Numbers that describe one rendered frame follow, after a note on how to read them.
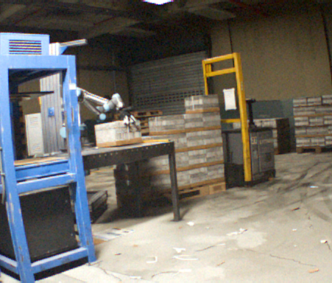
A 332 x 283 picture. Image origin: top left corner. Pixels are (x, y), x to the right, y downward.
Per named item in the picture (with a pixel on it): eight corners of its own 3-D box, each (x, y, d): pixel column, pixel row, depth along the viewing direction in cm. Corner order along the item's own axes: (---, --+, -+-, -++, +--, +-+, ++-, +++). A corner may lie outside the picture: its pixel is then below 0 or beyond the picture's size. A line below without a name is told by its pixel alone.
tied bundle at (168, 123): (149, 135, 527) (147, 117, 526) (168, 133, 544) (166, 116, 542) (166, 135, 496) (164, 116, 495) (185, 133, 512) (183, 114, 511)
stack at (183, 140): (116, 207, 501) (109, 140, 496) (191, 191, 565) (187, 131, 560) (131, 211, 468) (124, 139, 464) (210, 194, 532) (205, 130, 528)
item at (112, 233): (115, 227, 397) (115, 226, 397) (136, 231, 379) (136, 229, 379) (87, 236, 368) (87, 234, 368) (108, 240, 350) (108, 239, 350)
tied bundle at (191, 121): (168, 133, 544) (166, 116, 542) (186, 131, 560) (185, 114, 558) (185, 133, 512) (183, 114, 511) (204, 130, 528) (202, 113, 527)
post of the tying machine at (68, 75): (90, 259, 299) (68, 57, 291) (98, 261, 294) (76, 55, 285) (82, 261, 292) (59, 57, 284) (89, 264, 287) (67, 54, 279)
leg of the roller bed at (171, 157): (177, 219, 415) (171, 153, 411) (181, 219, 411) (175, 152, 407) (173, 220, 410) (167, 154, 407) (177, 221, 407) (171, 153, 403)
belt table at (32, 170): (29, 169, 340) (28, 158, 340) (73, 171, 300) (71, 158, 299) (-36, 180, 286) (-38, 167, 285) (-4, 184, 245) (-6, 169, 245)
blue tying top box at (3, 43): (12, 74, 325) (12, 51, 324) (50, 60, 288) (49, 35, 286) (-30, 75, 289) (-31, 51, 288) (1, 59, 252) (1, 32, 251)
